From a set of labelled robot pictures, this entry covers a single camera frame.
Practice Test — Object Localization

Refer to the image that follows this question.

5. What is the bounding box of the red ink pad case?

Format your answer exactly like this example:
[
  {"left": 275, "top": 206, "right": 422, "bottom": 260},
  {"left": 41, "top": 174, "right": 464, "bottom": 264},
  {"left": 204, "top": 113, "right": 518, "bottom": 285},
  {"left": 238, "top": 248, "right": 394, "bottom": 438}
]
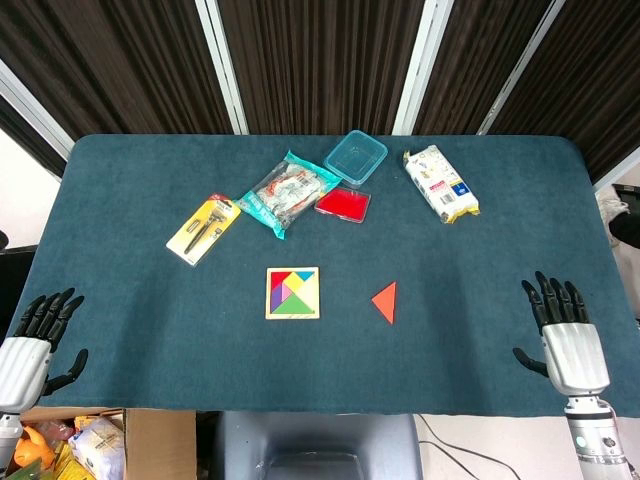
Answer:
[{"left": 313, "top": 186, "right": 373, "bottom": 223}]

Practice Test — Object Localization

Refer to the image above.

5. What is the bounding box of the white metal stand leg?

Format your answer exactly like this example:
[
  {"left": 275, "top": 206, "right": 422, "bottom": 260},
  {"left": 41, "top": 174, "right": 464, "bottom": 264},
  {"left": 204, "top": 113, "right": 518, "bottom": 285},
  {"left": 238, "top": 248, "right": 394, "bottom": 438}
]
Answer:
[
  {"left": 476, "top": 0, "right": 569, "bottom": 136},
  {"left": 0, "top": 58, "right": 76, "bottom": 162},
  {"left": 194, "top": 0, "right": 250, "bottom": 135},
  {"left": 392, "top": 0, "right": 454, "bottom": 136}
]

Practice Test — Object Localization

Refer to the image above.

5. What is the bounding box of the green tangram triangle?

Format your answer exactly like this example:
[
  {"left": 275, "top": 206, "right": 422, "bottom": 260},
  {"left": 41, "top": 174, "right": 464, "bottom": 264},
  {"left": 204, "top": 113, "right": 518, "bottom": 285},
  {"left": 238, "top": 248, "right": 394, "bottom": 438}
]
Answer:
[{"left": 273, "top": 297, "right": 317, "bottom": 316}]

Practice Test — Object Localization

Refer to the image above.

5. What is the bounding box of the white plastic bag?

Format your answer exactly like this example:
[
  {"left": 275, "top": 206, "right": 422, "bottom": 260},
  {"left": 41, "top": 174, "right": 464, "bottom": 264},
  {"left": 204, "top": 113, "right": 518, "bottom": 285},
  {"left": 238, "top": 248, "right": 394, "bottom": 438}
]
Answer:
[{"left": 67, "top": 417, "right": 126, "bottom": 480}]

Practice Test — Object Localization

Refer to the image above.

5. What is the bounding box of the yellow tool blister pack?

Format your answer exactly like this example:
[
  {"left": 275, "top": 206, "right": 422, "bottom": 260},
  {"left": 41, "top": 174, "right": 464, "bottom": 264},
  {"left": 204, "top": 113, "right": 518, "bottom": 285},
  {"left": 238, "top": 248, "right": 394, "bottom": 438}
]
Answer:
[{"left": 165, "top": 193, "right": 243, "bottom": 268}]

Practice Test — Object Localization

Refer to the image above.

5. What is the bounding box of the brown cardboard box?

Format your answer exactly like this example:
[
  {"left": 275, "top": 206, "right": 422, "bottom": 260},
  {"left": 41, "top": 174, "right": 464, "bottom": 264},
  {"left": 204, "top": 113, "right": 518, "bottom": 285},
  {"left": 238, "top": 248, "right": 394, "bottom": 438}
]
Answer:
[{"left": 3, "top": 407, "right": 198, "bottom": 480}]

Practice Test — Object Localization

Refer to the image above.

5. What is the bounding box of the black chair beside table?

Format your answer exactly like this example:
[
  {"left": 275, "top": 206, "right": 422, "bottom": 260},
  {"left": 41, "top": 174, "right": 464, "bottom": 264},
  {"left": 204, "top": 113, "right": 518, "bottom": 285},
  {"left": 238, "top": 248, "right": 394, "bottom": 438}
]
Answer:
[{"left": 0, "top": 230, "right": 37, "bottom": 344}]

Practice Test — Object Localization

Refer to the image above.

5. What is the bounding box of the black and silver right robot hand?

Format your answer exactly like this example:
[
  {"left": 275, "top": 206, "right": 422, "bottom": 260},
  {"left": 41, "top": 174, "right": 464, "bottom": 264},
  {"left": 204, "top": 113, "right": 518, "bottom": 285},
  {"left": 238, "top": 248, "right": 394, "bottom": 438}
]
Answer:
[{"left": 513, "top": 271, "right": 612, "bottom": 399}]

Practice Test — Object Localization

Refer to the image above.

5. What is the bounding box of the black floor cable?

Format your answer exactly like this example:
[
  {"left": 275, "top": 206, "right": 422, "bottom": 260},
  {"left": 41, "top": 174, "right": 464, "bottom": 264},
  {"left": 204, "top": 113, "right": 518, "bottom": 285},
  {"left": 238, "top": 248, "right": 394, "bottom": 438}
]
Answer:
[{"left": 417, "top": 414, "right": 587, "bottom": 480}]

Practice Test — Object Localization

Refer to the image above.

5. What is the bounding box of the white crumpled cloth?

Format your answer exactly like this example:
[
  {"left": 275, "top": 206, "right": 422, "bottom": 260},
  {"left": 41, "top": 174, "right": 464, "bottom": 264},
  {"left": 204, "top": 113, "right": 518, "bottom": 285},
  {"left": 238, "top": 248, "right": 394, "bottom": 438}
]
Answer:
[{"left": 594, "top": 192, "right": 632, "bottom": 247}]

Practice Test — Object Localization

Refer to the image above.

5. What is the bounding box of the wooden tangram tray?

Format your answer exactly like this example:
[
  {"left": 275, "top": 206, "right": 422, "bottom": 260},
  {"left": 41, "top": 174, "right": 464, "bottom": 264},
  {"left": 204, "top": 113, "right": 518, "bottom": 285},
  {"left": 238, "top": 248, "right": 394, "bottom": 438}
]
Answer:
[{"left": 264, "top": 266, "right": 321, "bottom": 321}]

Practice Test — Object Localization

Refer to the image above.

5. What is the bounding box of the teal clear snack bag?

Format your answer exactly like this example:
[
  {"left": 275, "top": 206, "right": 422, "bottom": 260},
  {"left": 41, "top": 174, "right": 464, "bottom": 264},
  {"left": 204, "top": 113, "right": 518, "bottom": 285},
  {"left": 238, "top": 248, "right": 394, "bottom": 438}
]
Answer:
[{"left": 234, "top": 150, "right": 342, "bottom": 241}]

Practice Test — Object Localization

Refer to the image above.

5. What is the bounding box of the yellow tangram piece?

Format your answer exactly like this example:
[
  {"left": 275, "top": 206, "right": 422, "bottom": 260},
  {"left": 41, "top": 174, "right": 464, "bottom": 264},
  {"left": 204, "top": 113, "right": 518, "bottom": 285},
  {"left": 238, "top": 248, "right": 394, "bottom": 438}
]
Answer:
[{"left": 283, "top": 273, "right": 310, "bottom": 300}]

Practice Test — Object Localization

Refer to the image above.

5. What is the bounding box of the yellow packet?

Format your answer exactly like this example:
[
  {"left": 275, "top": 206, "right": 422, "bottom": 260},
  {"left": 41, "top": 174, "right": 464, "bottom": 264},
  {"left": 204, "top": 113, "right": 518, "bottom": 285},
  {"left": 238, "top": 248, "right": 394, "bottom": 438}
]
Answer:
[{"left": 52, "top": 439, "right": 97, "bottom": 480}]

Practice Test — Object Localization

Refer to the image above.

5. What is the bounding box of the white printed snack package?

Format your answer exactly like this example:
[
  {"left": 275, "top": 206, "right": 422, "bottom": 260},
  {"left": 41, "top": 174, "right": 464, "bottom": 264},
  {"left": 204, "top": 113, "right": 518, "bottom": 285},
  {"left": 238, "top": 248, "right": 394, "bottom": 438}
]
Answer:
[{"left": 402, "top": 144, "right": 482, "bottom": 225}]

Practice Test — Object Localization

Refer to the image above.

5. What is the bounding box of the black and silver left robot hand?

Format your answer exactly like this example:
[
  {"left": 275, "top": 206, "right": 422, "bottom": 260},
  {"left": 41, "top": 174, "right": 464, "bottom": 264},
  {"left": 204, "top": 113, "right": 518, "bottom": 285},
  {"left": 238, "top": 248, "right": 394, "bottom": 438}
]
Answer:
[{"left": 0, "top": 287, "right": 90, "bottom": 414}]

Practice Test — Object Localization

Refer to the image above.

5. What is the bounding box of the black object beside table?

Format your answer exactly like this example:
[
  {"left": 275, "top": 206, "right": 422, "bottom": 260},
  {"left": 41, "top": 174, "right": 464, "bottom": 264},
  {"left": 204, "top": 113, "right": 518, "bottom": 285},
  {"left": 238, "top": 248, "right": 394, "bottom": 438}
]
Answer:
[{"left": 609, "top": 183, "right": 640, "bottom": 247}]

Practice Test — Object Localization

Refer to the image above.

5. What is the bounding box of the clear container with teal lid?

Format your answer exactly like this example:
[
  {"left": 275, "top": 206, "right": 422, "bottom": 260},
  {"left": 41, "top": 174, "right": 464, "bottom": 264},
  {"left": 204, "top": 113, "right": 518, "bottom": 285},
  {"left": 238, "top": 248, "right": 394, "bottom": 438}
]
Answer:
[{"left": 323, "top": 129, "right": 390, "bottom": 189}]

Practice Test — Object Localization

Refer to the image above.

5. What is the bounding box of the red triangle piece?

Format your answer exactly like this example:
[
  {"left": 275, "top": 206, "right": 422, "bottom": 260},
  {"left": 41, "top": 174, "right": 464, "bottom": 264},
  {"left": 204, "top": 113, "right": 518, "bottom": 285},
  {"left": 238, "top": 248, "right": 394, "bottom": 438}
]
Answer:
[{"left": 370, "top": 280, "right": 399, "bottom": 326}]

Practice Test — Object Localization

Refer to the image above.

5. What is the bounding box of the orange plastic toy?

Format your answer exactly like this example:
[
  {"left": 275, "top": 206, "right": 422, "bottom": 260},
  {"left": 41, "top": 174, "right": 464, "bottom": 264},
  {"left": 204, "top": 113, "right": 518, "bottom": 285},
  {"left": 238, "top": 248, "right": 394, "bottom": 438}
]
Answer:
[{"left": 13, "top": 424, "right": 56, "bottom": 471}]

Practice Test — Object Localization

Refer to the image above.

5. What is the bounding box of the teal blue table cloth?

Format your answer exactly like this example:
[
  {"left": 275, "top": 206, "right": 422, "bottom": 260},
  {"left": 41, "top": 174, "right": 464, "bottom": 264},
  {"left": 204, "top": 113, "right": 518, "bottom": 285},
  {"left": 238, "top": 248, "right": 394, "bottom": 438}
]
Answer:
[{"left": 4, "top": 132, "right": 640, "bottom": 418}]

